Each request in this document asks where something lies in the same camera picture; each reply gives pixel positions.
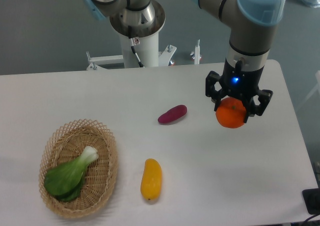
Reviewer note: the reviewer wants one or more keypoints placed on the orange fruit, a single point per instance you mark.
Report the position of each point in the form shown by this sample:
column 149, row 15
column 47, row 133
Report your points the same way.
column 231, row 113

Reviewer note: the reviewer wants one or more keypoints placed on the woven wicker basket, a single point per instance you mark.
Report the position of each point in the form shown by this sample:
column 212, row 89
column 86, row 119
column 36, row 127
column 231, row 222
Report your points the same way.
column 67, row 143

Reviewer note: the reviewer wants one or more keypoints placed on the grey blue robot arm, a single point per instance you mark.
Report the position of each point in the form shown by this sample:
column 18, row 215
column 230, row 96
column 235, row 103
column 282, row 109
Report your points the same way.
column 253, row 24

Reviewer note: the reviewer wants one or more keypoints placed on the black device at edge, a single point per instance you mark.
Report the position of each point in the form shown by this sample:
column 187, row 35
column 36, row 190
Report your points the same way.
column 311, row 199

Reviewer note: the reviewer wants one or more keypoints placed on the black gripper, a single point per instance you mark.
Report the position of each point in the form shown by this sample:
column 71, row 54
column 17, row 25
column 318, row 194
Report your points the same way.
column 243, row 85

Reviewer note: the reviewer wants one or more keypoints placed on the white stand leg with caster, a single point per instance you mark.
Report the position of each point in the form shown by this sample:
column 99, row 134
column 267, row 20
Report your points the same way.
column 195, row 55

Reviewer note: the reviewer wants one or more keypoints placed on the green bok choy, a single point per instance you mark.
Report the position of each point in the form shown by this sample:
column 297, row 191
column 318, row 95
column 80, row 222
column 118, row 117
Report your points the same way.
column 65, row 181

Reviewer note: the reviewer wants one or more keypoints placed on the yellow mango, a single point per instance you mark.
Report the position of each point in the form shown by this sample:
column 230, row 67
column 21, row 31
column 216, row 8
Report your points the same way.
column 151, row 182

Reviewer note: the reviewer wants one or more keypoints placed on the white frame at right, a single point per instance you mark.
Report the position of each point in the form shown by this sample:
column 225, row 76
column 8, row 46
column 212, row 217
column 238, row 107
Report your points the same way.
column 315, row 89

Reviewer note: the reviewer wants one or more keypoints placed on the purple sweet potato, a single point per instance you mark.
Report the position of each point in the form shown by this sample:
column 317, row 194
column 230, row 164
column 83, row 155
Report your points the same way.
column 173, row 114

